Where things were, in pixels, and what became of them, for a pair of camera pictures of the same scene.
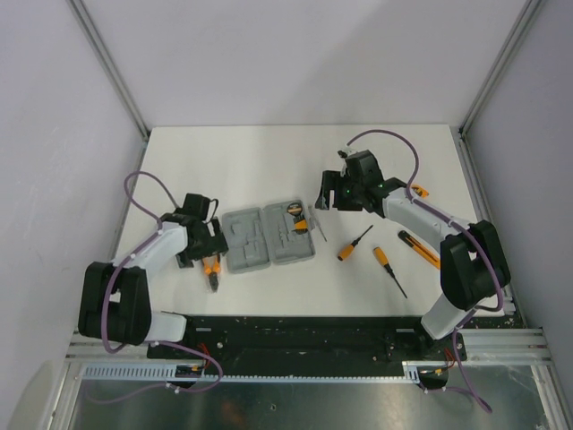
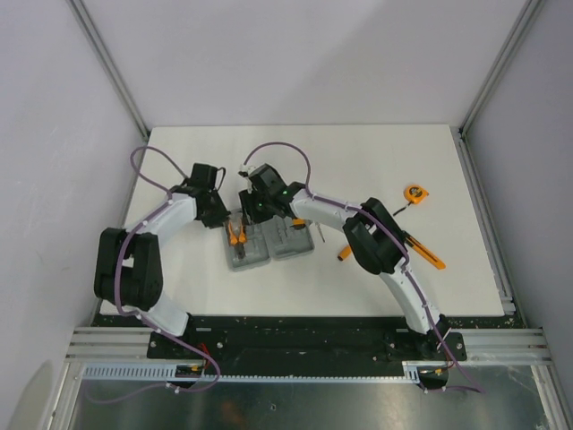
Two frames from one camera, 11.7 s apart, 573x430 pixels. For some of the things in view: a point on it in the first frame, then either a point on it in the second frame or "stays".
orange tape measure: x=420 y=191 stays
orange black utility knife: x=420 y=248 stays
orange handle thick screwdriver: x=346 y=252 stays
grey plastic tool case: x=260 y=237 stays
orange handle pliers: x=212 y=267 -> x=237 y=233
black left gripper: x=215 y=245 -> x=221 y=215
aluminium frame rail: x=119 y=85 stays
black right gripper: x=333 y=180 -> x=251 y=215
